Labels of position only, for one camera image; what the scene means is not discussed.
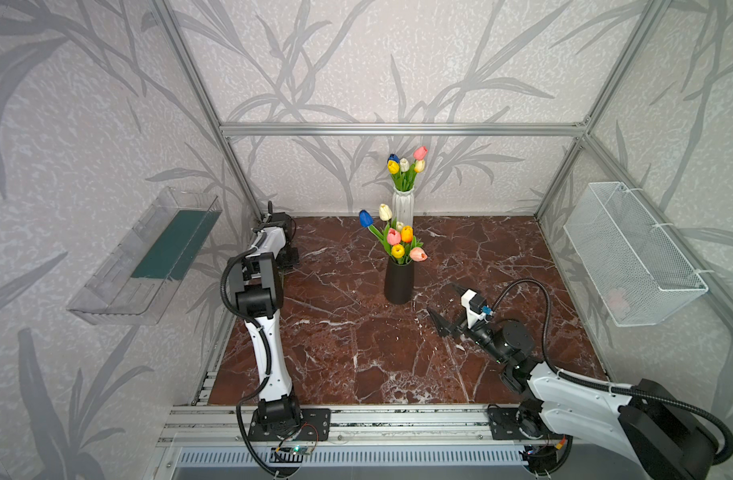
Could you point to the bright yellow tulip flower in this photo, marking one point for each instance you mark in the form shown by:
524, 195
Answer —
396, 174

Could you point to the white ribbed ceramic vase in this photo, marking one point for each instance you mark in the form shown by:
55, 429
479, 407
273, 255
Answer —
403, 206

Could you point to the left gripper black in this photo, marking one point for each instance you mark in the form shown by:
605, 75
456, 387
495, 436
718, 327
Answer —
285, 257

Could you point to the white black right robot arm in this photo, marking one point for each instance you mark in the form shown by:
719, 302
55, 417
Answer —
667, 438

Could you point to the aluminium frame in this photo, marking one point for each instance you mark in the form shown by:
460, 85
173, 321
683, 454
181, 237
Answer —
582, 133

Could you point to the pink tulip flower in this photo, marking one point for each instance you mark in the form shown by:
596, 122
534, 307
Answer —
419, 154

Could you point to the clear plastic wall tray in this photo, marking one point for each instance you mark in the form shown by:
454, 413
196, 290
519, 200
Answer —
139, 279

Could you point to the black cylindrical vase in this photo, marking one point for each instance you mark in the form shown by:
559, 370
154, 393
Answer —
399, 282

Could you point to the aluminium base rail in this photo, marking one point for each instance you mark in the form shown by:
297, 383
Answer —
351, 425

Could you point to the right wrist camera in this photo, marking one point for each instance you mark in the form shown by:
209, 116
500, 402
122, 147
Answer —
476, 308

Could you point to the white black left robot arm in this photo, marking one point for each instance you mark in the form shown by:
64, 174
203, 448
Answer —
251, 289

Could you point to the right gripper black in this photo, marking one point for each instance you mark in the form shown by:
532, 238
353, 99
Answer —
459, 325

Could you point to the white wire mesh basket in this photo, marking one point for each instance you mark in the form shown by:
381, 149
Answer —
639, 273

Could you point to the tulip bouquet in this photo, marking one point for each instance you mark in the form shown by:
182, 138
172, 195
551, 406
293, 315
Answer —
403, 246

